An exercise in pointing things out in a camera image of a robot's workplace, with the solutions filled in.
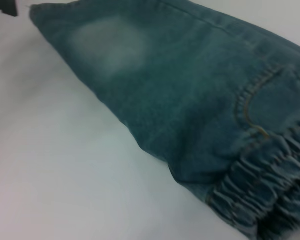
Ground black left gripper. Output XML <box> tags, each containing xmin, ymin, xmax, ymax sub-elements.
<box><xmin>0</xmin><ymin>0</ymin><xmax>18</xmax><ymax>18</ymax></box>

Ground blue denim shorts with print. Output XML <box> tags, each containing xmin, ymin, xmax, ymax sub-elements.
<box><xmin>28</xmin><ymin>0</ymin><xmax>300</xmax><ymax>240</ymax></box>

